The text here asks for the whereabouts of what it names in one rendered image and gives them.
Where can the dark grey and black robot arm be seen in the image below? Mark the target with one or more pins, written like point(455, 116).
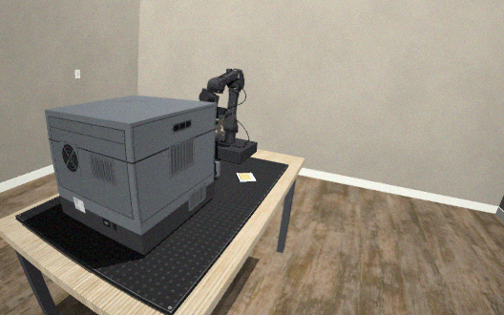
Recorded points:
point(230, 121)

